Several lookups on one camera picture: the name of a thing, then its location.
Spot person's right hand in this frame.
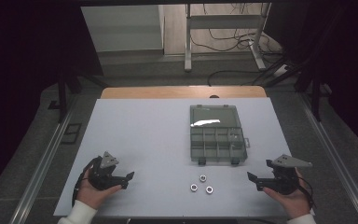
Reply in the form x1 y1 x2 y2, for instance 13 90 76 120
262 169 312 220

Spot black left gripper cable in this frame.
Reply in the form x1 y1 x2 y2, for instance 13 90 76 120
71 156 103 208

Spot black metal stand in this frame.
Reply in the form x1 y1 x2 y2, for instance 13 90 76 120
48 66 83 124
295 73 334 123

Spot white cabinet panel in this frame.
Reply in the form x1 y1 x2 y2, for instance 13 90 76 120
80 4 166 54

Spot aluminium floor rail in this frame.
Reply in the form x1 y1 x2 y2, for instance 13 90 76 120
297 92 358 224
8 96 79 224

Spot dark floor grate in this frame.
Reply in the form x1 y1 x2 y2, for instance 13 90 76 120
61 122 83 146

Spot person's left hand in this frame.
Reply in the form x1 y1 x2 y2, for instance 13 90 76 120
76 169 123 210

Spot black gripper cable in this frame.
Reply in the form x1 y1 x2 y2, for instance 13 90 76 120
297 175 317 210
71 156 103 208

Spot white power strip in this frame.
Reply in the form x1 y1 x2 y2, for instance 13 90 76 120
272 63 289 78

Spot dark curtain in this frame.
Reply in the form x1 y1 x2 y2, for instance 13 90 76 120
0 0 104 200
265 0 358 160

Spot wooden table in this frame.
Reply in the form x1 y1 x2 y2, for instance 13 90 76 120
100 86 268 100

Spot white metal desk frame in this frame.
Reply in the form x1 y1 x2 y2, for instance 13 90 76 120
184 3 272 73

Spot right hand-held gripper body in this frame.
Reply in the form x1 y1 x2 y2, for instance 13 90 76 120
266 154 313 196

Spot black floor cables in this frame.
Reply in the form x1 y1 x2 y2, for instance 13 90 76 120
188 3 296 88

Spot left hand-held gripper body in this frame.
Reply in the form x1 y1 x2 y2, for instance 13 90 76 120
88 151 128 191

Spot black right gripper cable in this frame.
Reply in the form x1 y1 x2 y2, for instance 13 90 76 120
297 175 317 210

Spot clear plastic organizer box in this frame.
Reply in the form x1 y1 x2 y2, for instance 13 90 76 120
188 104 252 166

